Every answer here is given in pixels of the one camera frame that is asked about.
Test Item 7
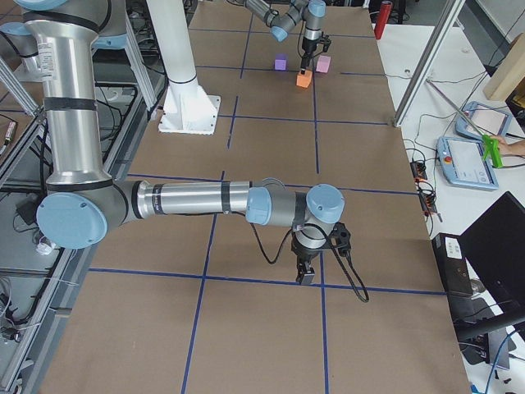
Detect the black USB hub right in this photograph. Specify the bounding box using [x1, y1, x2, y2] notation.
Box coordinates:
[418, 190, 438, 217]

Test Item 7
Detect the teach pendant tablet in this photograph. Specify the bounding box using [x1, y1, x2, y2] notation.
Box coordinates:
[455, 101, 511, 140]
[436, 136, 499, 191]

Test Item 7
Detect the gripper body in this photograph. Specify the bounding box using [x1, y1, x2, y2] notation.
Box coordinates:
[302, 38, 318, 57]
[291, 235, 324, 263]

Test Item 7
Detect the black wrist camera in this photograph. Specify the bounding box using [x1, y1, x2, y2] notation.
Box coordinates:
[330, 222, 351, 258]
[319, 34, 331, 53]

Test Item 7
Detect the black USB hub left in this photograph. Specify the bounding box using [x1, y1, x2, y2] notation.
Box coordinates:
[409, 161, 427, 181]

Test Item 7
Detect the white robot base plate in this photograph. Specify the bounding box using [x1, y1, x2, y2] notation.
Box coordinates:
[158, 83, 221, 135]

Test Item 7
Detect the black usb hub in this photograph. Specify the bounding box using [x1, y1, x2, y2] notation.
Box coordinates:
[409, 161, 427, 181]
[418, 190, 438, 217]

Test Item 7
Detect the purple foam block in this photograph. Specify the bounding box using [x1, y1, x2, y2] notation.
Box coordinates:
[274, 53, 288, 71]

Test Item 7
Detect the person's hand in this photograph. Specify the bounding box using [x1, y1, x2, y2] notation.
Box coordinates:
[498, 140, 525, 157]

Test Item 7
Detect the red cylinder bottle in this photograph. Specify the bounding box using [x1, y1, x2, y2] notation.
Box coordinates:
[374, 1, 393, 40]

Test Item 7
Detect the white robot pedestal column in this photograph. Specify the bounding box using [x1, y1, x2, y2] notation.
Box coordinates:
[147, 0, 198, 87]

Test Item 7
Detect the near teach pendant tablet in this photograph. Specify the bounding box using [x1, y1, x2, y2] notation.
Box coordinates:
[436, 136, 499, 191]

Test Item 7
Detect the grey aluminium frame post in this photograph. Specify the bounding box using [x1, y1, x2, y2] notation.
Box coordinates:
[393, 0, 466, 127]

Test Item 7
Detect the black computer box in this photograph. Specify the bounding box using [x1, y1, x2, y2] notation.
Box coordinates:
[431, 233, 473, 298]

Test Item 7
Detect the far teach pendant tablet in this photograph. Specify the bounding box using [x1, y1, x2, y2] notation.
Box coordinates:
[455, 101, 511, 140]

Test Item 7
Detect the pink foam block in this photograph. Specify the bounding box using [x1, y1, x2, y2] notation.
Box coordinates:
[316, 55, 331, 74]

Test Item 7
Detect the orange foam block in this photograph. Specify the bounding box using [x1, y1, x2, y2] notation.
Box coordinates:
[296, 70, 313, 89]

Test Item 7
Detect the black monitor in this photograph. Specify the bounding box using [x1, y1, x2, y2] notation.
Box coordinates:
[456, 191, 524, 341]

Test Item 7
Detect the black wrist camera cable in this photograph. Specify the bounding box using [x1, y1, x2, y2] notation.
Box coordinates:
[250, 223, 370, 304]

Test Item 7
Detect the green handled reacher grabber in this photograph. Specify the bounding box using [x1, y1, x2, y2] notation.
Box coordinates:
[426, 79, 503, 168]

